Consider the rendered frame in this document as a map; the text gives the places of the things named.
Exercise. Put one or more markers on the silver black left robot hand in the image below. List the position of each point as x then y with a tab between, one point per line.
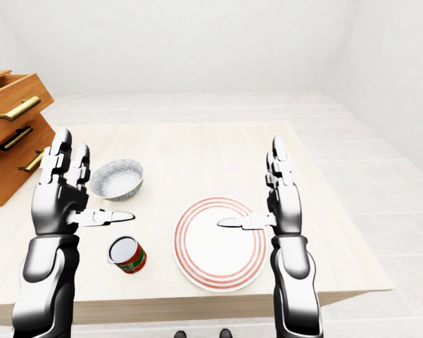
52	207

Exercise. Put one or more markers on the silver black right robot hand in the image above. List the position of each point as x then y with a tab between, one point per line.
285	207

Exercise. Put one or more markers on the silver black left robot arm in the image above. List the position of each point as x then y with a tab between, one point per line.
47	281

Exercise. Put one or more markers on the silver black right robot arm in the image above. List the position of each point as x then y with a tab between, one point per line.
295	285

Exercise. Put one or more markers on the patterned grey white bowl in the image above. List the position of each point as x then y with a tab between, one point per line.
117	179

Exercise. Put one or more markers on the white plate with red rings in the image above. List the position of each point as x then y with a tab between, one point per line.
221	244

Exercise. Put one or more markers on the wooden cabinet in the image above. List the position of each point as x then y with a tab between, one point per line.
3	151

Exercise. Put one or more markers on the red green food tin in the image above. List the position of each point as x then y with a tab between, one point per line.
128	255

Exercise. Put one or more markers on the open wooden drawer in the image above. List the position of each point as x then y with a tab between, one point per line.
10	102

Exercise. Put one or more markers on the small dark shape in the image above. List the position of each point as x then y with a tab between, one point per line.
180	334
226	333

